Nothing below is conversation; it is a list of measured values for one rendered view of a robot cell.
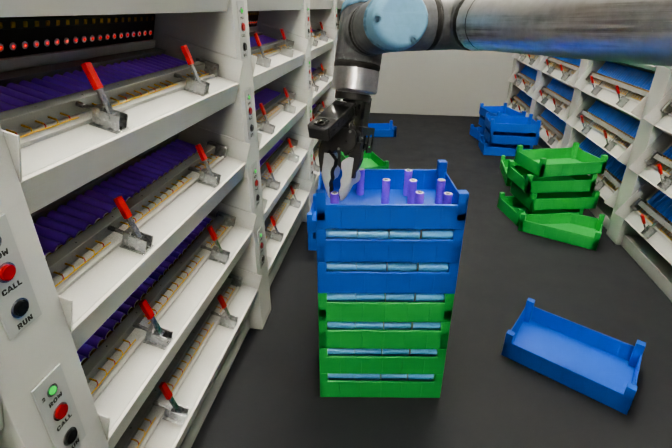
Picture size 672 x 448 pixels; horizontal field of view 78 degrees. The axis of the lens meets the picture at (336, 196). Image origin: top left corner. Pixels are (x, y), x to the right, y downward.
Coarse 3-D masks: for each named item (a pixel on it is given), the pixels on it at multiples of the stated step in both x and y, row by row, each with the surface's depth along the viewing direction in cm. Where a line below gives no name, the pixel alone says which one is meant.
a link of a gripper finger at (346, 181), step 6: (342, 162) 82; (348, 162) 82; (342, 168) 83; (348, 168) 82; (342, 174) 83; (348, 174) 82; (360, 174) 87; (342, 180) 83; (348, 180) 82; (354, 180) 83; (342, 186) 83; (348, 186) 83; (342, 192) 83; (348, 192) 84; (342, 198) 84
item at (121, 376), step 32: (224, 224) 110; (192, 256) 93; (224, 256) 96; (160, 288) 82; (192, 288) 87; (128, 320) 73; (160, 320) 78; (192, 320) 81; (96, 352) 66; (128, 352) 70; (160, 352) 72; (96, 384) 64; (128, 384) 66; (128, 416) 63
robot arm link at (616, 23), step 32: (448, 0) 68; (480, 0) 62; (512, 0) 56; (544, 0) 50; (576, 0) 46; (608, 0) 42; (640, 0) 39; (448, 32) 69; (480, 32) 62; (512, 32) 55; (544, 32) 50; (576, 32) 46; (608, 32) 43; (640, 32) 40
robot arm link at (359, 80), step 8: (336, 72) 80; (344, 72) 78; (352, 72) 78; (360, 72) 77; (368, 72) 78; (376, 72) 79; (336, 80) 80; (344, 80) 78; (352, 80) 78; (360, 80) 78; (368, 80) 78; (376, 80) 80; (336, 88) 80; (344, 88) 79; (352, 88) 78; (360, 88) 78; (368, 88) 79; (376, 88) 81
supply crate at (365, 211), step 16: (320, 176) 96; (368, 176) 101; (384, 176) 101; (400, 176) 101; (416, 176) 101; (432, 176) 101; (448, 176) 96; (320, 192) 82; (352, 192) 101; (368, 192) 101; (400, 192) 101; (432, 192) 101; (464, 192) 82; (320, 208) 83; (336, 208) 83; (352, 208) 83; (368, 208) 83; (384, 208) 83; (400, 208) 83; (416, 208) 83; (432, 208) 83; (448, 208) 83; (464, 208) 83; (320, 224) 84; (336, 224) 84; (352, 224) 84; (368, 224) 84; (384, 224) 84; (400, 224) 84; (416, 224) 84; (432, 224) 84; (448, 224) 84; (464, 224) 84
